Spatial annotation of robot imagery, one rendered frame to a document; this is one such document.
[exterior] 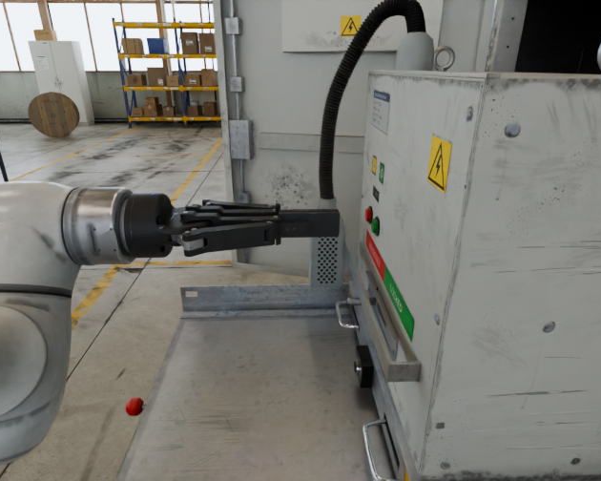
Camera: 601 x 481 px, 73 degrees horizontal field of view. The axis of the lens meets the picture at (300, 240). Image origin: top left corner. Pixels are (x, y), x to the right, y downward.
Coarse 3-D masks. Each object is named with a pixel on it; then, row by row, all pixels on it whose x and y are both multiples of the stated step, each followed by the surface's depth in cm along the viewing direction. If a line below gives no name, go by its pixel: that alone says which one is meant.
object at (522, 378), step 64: (512, 128) 34; (576, 128) 35; (512, 192) 37; (576, 192) 37; (512, 256) 39; (576, 256) 39; (448, 320) 42; (512, 320) 42; (576, 320) 42; (448, 384) 45; (512, 384) 45; (576, 384) 46; (448, 448) 49; (512, 448) 49; (576, 448) 50
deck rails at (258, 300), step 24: (192, 288) 98; (216, 288) 98; (240, 288) 98; (264, 288) 99; (288, 288) 99; (312, 288) 99; (336, 288) 99; (192, 312) 99; (216, 312) 99; (240, 312) 99; (264, 312) 99; (288, 312) 99; (312, 312) 99; (336, 312) 99
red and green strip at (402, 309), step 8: (368, 232) 80; (368, 240) 80; (368, 248) 80; (376, 248) 73; (376, 256) 73; (376, 264) 73; (384, 264) 67; (384, 272) 67; (384, 280) 67; (392, 280) 62; (392, 288) 62; (392, 296) 62; (400, 296) 58; (400, 304) 58; (400, 312) 58; (408, 312) 54; (408, 320) 54; (408, 328) 54; (408, 336) 54
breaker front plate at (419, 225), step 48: (432, 96) 44; (480, 96) 34; (384, 144) 66; (384, 192) 66; (432, 192) 45; (384, 240) 67; (432, 240) 45; (384, 288) 67; (432, 288) 45; (384, 336) 66; (432, 336) 46; (432, 384) 46
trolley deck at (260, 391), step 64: (192, 320) 97; (256, 320) 97; (320, 320) 97; (192, 384) 77; (256, 384) 77; (320, 384) 77; (128, 448) 64; (192, 448) 64; (256, 448) 64; (320, 448) 64; (384, 448) 64
